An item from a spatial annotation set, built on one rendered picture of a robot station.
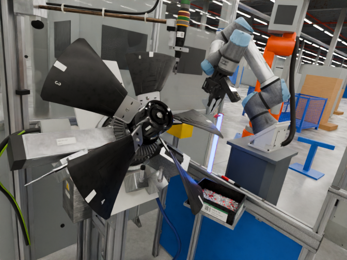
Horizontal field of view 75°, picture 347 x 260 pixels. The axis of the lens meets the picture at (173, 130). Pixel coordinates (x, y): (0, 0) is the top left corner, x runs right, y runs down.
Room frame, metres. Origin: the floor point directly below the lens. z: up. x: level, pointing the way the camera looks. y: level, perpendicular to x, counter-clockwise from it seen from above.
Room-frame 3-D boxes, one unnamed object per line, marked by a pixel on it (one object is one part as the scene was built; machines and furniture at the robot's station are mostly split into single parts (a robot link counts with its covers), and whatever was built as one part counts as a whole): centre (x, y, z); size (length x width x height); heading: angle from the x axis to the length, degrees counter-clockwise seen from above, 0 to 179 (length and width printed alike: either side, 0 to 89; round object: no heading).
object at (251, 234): (1.05, -0.30, 0.45); 0.82 x 0.02 x 0.66; 45
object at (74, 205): (0.94, 0.42, 0.73); 0.15 x 0.09 x 0.22; 45
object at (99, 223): (0.93, 0.27, 0.56); 0.19 x 0.04 x 0.04; 45
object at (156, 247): (1.35, 0.00, 0.39); 0.04 x 0.04 x 0.78; 45
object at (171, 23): (0.87, 0.03, 1.49); 0.09 x 0.07 x 0.10; 80
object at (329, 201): (0.74, -0.61, 0.96); 0.03 x 0.03 x 0.20; 45
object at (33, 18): (0.97, 0.60, 1.48); 0.05 x 0.04 x 0.05; 80
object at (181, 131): (1.33, -0.03, 1.02); 0.16 x 0.10 x 0.11; 45
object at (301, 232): (1.05, -0.30, 0.82); 0.90 x 0.04 x 0.08; 45
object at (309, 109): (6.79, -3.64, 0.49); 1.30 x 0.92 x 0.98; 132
